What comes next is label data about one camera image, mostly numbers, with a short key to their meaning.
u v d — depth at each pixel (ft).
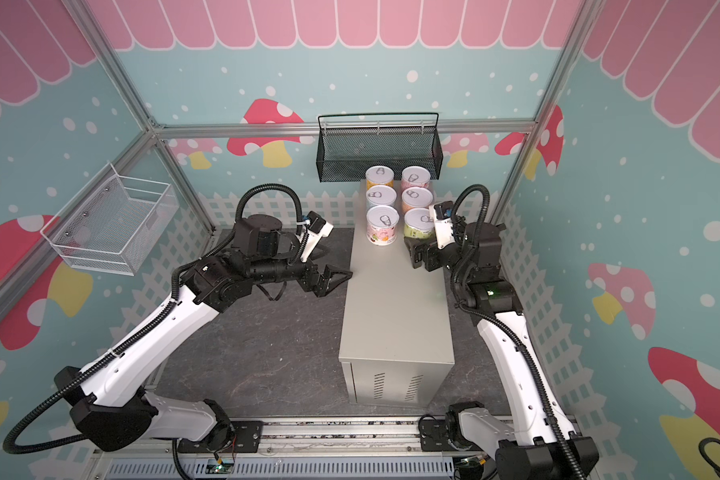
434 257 2.01
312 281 1.85
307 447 2.42
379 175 2.54
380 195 2.35
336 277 1.86
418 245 2.00
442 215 1.85
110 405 1.31
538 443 1.22
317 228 1.79
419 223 2.18
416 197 2.34
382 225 2.16
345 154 3.27
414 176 2.49
